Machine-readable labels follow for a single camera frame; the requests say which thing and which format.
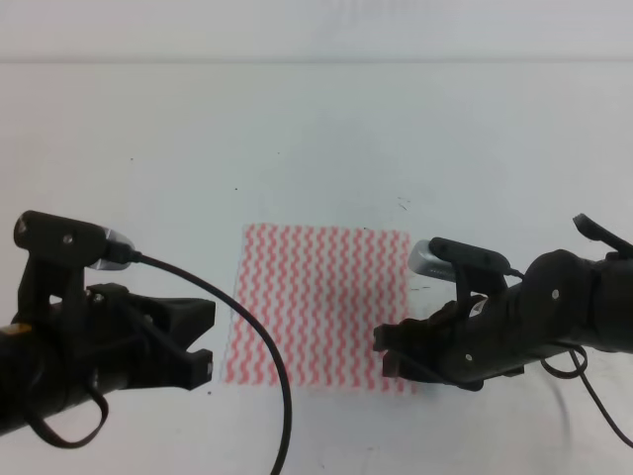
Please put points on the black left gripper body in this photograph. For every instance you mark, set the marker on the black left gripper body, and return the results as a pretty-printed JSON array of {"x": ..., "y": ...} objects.
[{"x": 118, "y": 340}]

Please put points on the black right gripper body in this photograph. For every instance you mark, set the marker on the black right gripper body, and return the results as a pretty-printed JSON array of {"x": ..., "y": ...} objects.
[{"x": 467, "y": 352}]

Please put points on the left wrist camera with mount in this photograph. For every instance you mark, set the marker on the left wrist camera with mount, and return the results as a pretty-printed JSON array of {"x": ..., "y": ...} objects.
[{"x": 60, "y": 249}]

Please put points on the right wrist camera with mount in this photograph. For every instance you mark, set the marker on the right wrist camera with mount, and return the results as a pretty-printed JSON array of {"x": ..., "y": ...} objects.
[{"x": 473, "y": 270}]

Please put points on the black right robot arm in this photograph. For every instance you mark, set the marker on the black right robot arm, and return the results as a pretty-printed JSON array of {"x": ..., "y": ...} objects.
[{"x": 571, "y": 303}]

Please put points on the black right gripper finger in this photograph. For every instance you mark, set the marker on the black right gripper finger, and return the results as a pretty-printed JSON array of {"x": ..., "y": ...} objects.
[
  {"x": 409, "y": 333},
  {"x": 399, "y": 365}
]

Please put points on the pink white wavy striped towel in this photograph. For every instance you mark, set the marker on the pink white wavy striped towel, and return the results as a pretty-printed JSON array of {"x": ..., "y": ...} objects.
[{"x": 320, "y": 292}]

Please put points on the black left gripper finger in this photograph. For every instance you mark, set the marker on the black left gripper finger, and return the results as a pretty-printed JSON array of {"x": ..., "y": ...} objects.
[
  {"x": 184, "y": 320},
  {"x": 187, "y": 370}
]

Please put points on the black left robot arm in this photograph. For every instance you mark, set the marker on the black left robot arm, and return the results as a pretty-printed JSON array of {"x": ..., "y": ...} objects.
[{"x": 34, "y": 367}]

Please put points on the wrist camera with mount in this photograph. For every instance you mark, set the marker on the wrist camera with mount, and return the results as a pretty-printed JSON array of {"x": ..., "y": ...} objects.
[
  {"x": 60, "y": 249},
  {"x": 473, "y": 270}
]

